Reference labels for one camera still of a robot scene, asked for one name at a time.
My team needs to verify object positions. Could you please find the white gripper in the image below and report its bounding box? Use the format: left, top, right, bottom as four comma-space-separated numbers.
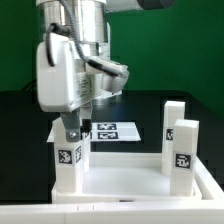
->
35, 33, 104, 143

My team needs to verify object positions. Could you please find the white desk tabletop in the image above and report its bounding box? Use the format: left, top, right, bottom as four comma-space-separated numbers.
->
52, 152, 202, 204

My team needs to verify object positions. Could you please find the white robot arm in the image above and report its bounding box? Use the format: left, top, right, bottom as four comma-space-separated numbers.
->
36, 0, 176, 142

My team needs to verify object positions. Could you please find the white L-shaped fence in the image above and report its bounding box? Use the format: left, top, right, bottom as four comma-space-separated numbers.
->
0, 159, 224, 224

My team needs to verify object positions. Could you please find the white marker base plate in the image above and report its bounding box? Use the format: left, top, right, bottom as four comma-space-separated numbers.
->
46, 121, 142, 143

